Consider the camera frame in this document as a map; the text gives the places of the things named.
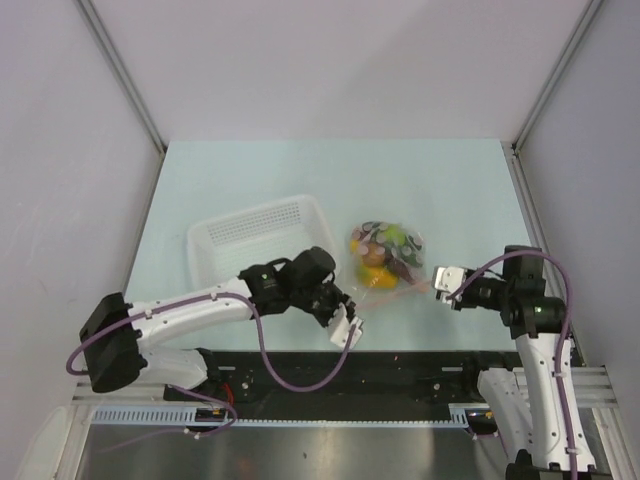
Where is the white plastic basket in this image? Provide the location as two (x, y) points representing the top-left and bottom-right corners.
(186, 195), (339, 290)

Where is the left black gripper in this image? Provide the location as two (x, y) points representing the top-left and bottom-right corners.
(292, 279), (354, 328)

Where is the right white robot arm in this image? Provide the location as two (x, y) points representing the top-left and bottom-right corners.
(433, 245), (601, 479)

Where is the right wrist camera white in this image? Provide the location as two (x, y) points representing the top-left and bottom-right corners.
(431, 266), (471, 307)

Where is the green lime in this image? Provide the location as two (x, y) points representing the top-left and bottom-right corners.
(377, 224), (406, 245)

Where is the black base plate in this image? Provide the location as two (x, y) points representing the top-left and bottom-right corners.
(164, 349), (531, 426)

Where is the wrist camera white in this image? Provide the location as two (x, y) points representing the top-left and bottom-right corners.
(431, 266), (471, 307)
(326, 305), (364, 349)

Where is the white slotted cable duct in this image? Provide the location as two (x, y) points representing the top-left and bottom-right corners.
(91, 405), (497, 429)

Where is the clear zip top bag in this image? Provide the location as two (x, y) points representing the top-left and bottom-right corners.
(343, 221), (429, 310)

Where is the dark green cucumber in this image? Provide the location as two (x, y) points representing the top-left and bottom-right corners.
(395, 234), (424, 268)

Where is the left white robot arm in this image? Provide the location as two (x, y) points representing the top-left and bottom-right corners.
(71, 246), (363, 400)

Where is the brown kiwi fruit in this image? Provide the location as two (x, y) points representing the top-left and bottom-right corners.
(361, 248), (386, 268)

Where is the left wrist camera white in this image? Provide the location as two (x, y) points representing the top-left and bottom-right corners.
(326, 305), (364, 349)

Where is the papaya slice with red flesh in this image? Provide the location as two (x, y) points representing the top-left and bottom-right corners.
(386, 257), (414, 284)

